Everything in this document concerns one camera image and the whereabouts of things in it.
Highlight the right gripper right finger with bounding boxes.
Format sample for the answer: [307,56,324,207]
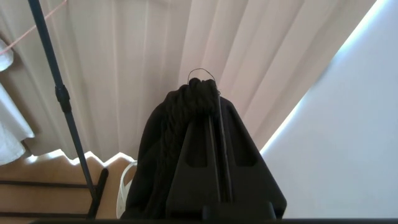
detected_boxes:
[213,96,287,219]

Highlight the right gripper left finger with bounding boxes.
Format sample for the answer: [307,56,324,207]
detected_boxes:
[165,114,223,219]

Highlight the black shorts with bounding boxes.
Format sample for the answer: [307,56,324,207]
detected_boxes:
[120,67,222,219]

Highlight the white printed t-shirt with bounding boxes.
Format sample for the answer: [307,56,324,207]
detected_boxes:
[0,39,35,166]

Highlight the white laundry basket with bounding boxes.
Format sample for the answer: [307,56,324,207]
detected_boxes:
[116,160,139,219]

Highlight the black clothes rack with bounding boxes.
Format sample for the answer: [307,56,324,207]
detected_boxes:
[0,0,109,219]

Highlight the pink clothes hanger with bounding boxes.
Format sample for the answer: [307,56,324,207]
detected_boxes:
[0,0,68,57]

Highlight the beige curtain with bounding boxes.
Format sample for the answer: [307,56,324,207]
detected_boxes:
[0,0,377,162]

